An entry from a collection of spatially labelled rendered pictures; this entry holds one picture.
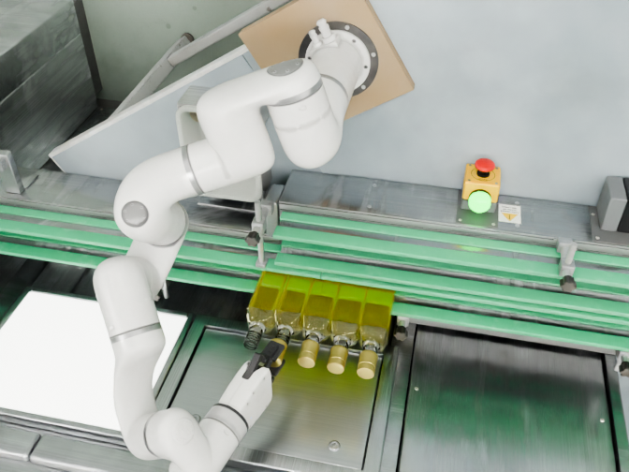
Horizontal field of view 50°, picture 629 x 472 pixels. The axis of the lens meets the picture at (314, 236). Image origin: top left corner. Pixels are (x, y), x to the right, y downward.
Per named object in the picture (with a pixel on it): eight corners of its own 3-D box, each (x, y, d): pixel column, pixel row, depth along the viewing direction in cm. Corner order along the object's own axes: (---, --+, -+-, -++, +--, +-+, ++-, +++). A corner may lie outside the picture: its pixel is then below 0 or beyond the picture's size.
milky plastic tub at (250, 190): (200, 172, 157) (186, 194, 150) (188, 85, 142) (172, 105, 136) (271, 181, 154) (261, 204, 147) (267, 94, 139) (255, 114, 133)
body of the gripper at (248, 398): (246, 449, 118) (277, 402, 125) (242, 415, 111) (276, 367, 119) (211, 432, 120) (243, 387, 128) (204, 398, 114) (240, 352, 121)
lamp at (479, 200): (467, 205, 138) (466, 213, 136) (470, 187, 135) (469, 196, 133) (489, 208, 137) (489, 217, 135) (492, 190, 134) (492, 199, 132)
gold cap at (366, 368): (357, 351, 130) (352, 369, 126) (373, 347, 128) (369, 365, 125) (365, 362, 131) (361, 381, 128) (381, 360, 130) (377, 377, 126)
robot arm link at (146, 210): (201, 152, 118) (124, 178, 119) (177, 135, 104) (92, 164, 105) (223, 227, 116) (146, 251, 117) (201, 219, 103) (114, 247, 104)
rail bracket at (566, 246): (551, 244, 133) (555, 291, 123) (560, 215, 128) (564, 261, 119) (572, 247, 133) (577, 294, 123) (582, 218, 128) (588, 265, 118)
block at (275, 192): (271, 215, 153) (263, 235, 147) (270, 182, 146) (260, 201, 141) (286, 217, 152) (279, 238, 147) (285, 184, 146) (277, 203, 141)
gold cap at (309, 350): (301, 349, 133) (297, 366, 129) (301, 337, 130) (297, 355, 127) (319, 352, 132) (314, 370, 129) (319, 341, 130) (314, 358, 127)
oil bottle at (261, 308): (271, 265, 153) (244, 334, 138) (270, 246, 150) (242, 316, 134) (296, 269, 152) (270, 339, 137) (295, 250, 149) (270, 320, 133)
